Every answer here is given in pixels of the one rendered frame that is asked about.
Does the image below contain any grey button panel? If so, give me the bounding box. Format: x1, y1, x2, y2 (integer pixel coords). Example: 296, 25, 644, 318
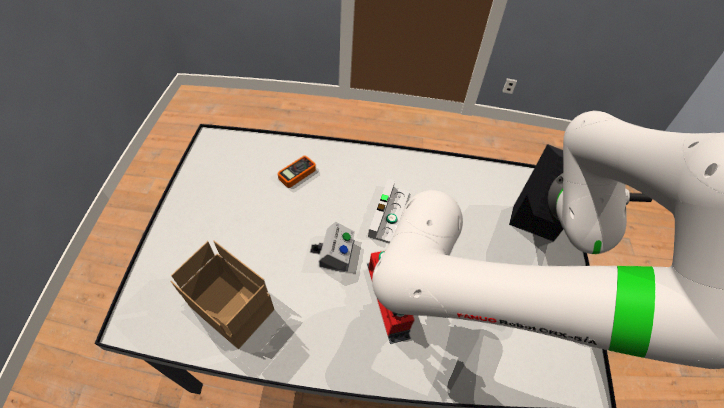
310, 222, 355, 272

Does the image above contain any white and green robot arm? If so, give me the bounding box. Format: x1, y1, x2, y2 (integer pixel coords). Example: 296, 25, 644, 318
372, 111, 724, 369

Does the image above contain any orange pocket multimeter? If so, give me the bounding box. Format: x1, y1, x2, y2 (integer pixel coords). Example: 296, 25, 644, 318
278, 156, 316, 188

